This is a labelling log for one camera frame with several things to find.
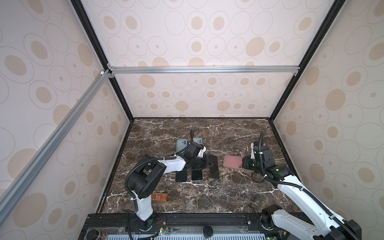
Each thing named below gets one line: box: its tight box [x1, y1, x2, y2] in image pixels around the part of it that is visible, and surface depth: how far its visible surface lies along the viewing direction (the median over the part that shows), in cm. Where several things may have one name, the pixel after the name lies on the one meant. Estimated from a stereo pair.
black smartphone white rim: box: [191, 168, 203, 181], surface depth 91 cm
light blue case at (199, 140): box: [193, 138, 203, 145], surface depth 108 cm
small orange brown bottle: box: [151, 193, 168, 202], surface depth 79 cm
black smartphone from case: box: [175, 170, 187, 182], surface depth 91 cm
